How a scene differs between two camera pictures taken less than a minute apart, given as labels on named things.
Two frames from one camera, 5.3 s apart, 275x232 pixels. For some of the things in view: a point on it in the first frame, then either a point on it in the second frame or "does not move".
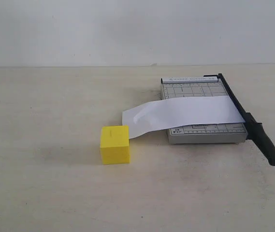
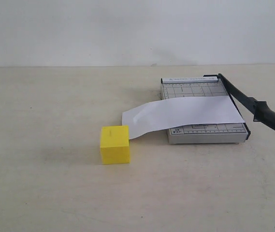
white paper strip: (144, 118) does not move
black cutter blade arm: (256, 131) to (262, 112)
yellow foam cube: (115, 144) does not move
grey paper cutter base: (209, 133) does not move
